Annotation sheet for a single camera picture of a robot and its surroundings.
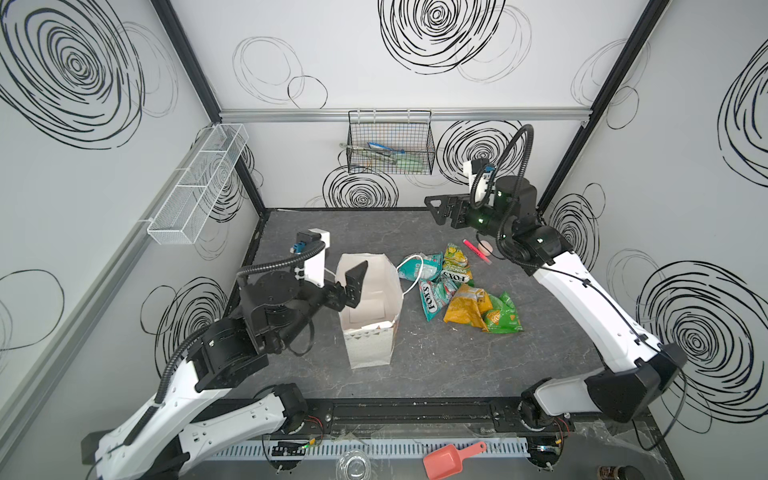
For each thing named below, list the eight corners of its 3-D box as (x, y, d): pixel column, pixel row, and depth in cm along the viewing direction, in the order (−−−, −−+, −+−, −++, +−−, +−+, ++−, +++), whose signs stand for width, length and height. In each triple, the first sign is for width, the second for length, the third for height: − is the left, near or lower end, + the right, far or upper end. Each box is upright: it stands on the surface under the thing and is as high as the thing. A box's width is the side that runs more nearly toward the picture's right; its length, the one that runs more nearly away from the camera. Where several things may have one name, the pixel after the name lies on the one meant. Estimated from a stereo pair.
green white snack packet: (420, 320, 92) (422, 311, 87) (418, 286, 100) (419, 276, 95) (457, 320, 92) (461, 311, 87) (452, 286, 100) (455, 276, 95)
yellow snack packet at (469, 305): (443, 321, 92) (448, 307, 85) (451, 295, 98) (456, 280, 91) (481, 334, 89) (489, 321, 82) (487, 307, 95) (494, 293, 88)
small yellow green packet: (443, 288, 100) (445, 279, 96) (441, 276, 103) (444, 267, 99) (470, 287, 100) (473, 279, 96) (468, 276, 103) (471, 267, 99)
